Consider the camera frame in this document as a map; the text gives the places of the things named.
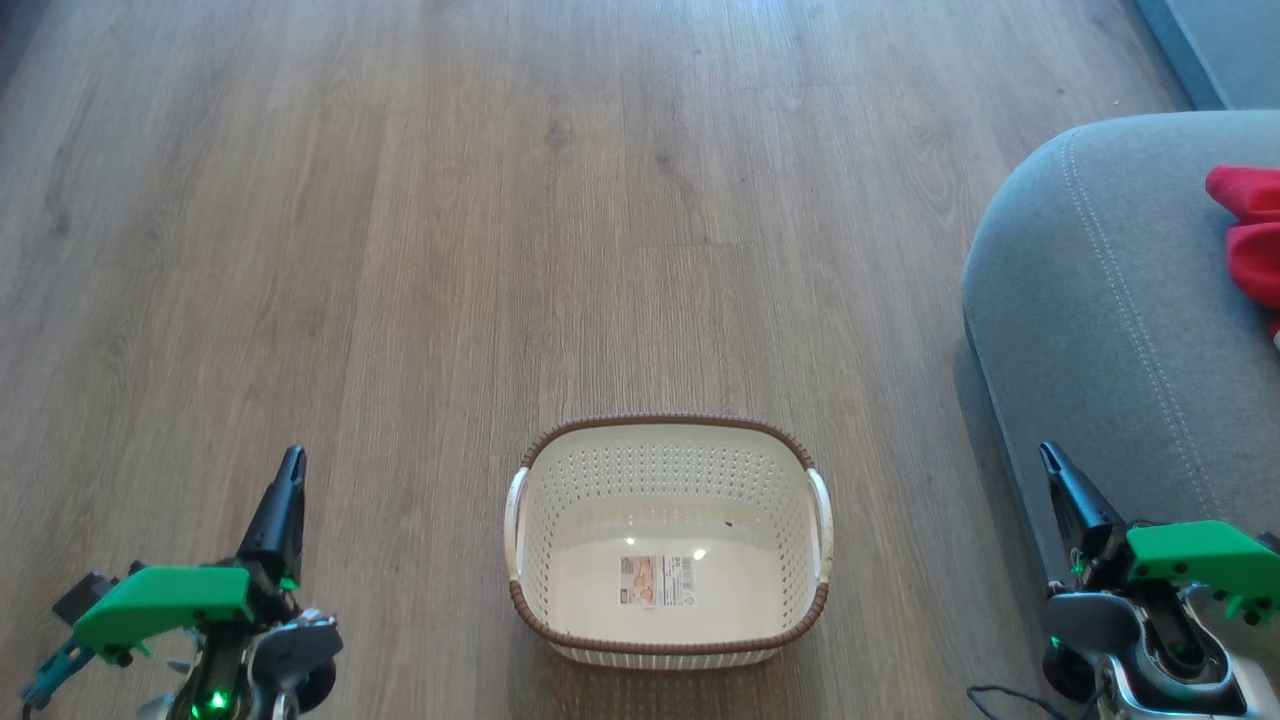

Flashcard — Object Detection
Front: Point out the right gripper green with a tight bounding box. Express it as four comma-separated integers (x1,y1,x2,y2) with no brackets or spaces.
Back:
1040,443,1280,626

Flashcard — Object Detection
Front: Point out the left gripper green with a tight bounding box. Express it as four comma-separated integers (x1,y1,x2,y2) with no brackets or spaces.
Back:
73,446,307,666

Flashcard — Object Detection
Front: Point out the red garment with white part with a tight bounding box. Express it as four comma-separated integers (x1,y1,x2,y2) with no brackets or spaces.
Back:
1205,165,1280,346

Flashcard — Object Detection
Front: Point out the paper label sticker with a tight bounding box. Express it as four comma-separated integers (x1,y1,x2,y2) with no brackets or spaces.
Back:
618,555,696,608

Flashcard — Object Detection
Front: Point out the white laundry basket brown rim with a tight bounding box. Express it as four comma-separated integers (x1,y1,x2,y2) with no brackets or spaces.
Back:
503,414,834,669

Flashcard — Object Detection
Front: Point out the thin black loose cable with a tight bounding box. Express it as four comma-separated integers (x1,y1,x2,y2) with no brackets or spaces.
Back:
965,686,1066,720

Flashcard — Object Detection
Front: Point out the left camera cable teal plug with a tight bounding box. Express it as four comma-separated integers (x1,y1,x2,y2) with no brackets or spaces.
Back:
20,638,96,713

